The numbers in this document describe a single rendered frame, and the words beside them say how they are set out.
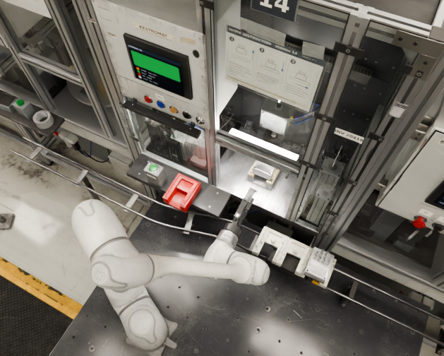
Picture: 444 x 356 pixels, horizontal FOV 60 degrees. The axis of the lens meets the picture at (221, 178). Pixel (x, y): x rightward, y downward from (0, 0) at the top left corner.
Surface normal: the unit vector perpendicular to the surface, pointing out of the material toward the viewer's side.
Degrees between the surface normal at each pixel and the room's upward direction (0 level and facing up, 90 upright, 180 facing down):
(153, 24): 90
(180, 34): 90
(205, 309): 0
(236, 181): 0
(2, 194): 0
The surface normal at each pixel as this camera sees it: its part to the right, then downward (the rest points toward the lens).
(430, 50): -0.46, 0.77
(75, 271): 0.00, -0.51
